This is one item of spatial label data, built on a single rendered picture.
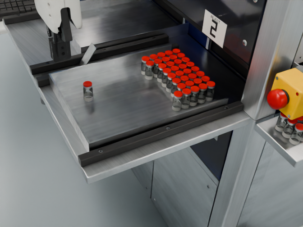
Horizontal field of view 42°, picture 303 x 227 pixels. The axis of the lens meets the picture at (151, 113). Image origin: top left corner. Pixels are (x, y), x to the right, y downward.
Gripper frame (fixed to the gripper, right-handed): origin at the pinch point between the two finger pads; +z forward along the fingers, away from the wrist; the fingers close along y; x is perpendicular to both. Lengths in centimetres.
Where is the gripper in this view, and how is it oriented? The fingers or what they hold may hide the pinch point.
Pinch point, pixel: (60, 48)
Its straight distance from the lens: 69.7
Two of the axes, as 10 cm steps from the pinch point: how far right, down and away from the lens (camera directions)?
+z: -0.5, 7.5, 6.5
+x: -8.7, 2.9, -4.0
